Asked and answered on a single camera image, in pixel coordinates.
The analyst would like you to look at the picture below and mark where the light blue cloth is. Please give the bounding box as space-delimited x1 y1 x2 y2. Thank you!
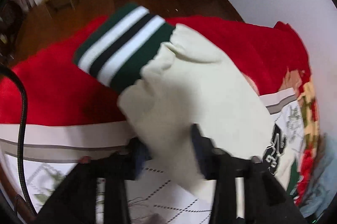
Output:
299 134 336 219

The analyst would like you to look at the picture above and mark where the black braided cable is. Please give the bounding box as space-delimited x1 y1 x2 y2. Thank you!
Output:
0 65 38 217

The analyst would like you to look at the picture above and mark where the green and cream varsity jacket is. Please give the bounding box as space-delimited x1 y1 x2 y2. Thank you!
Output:
74 6 303 200

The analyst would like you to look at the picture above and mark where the red floral patterned bed blanket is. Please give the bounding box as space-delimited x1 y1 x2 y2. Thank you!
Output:
1 16 311 223

